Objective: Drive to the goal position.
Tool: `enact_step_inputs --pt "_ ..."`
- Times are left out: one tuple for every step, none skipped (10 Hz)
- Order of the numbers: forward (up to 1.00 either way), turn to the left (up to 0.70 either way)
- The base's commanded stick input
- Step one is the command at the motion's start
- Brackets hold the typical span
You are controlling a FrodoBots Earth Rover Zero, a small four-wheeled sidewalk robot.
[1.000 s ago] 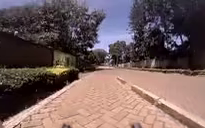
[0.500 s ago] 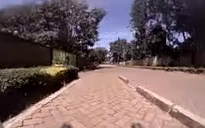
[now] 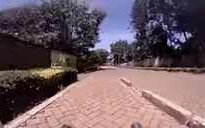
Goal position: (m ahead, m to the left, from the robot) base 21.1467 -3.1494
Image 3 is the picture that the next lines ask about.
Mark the robot's own part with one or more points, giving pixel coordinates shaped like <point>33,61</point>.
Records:
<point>66,126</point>
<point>136,125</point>

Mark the pale kerb along hedge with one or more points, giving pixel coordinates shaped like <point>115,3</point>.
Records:
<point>43,106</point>

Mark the long dark boundary wall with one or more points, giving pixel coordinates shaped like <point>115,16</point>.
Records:
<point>20,53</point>

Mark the grass verge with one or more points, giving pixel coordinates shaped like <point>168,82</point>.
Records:
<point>176,69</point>

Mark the low green hedge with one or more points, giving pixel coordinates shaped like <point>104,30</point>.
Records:
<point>33,80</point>

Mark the group of tall dark trees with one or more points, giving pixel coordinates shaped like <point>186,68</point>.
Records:
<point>156,30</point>

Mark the concrete kerb between path and road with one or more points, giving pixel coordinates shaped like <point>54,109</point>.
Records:
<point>166,106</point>

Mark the group of distant trees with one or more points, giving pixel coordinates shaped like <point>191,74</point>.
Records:
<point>120,50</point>

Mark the pale boundary wall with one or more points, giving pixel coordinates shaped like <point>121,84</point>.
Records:
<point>150,62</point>

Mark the red brick path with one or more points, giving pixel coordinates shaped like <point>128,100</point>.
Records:
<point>100,103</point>

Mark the red brick road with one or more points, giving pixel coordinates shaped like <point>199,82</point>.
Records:
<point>180,85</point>

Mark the row of trees behind dark wall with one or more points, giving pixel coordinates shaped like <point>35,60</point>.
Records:
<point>63,23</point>

